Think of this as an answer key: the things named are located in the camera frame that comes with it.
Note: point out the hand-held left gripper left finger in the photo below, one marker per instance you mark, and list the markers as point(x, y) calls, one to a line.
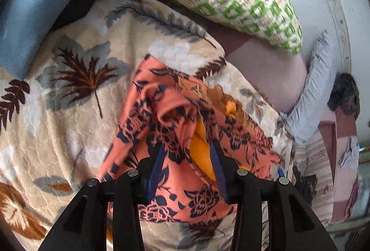
point(156, 170)

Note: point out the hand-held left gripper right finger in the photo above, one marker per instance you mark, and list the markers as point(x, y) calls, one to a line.
point(218, 170)

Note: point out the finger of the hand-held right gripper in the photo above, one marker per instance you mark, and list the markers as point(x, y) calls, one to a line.
point(280, 173)
point(305, 186)

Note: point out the orange floral shirt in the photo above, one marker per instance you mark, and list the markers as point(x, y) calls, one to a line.
point(144, 112)

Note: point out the striped floral bedsheet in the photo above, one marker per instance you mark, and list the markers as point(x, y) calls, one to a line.
point(315, 158)

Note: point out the white crumpled cloth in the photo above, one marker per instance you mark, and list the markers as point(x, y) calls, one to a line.
point(349, 151)

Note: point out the pink patchwork quilt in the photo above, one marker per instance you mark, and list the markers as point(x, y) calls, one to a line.
point(344, 129)

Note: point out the grey folded cloth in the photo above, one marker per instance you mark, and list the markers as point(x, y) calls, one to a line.
point(312, 100)

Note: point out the leaf print fleece blanket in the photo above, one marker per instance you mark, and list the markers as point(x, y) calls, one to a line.
point(72, 124)

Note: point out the mauve bedsheet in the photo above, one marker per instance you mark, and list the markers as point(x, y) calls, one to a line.
point(266, 74)

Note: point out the dark crumpled cloth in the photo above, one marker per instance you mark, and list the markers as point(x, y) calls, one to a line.
point(344, 92)

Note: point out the blue cloth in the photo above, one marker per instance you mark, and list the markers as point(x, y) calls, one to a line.
point(34, 8)

